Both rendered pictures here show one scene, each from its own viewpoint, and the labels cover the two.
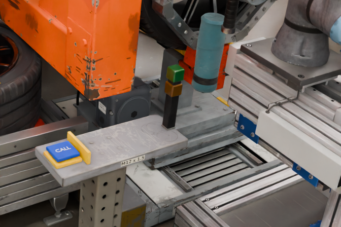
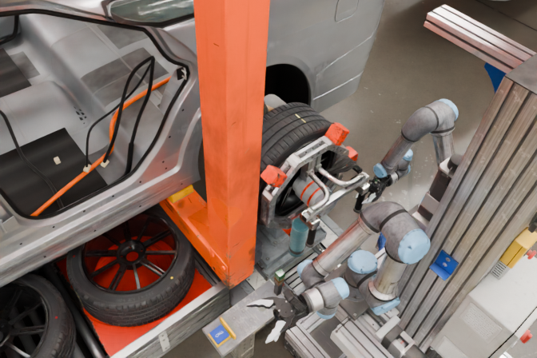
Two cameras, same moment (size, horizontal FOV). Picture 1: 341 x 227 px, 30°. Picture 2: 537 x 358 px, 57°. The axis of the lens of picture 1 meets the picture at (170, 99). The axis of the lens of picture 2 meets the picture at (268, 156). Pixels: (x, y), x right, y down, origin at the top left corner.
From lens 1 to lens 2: 1.41 m
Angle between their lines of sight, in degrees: 18
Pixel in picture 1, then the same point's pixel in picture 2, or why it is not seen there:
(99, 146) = (238, 320)
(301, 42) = (355, 292)
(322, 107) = (367, 328)
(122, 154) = (252, 325)
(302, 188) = not seen: hidden behind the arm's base
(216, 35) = (302, 235)
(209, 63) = (299, 246)
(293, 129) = (351, 348)
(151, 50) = not seen: hidden behind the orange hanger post
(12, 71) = (177, 263)
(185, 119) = (284, 244)
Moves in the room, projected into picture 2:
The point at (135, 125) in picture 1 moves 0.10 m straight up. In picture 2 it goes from (257, 295) to (258, 285)
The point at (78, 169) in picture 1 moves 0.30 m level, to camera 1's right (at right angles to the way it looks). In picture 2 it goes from (230, 345) to (292, 347)
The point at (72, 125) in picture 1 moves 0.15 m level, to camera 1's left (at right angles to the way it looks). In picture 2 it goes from (218, 291) to (190, 290)
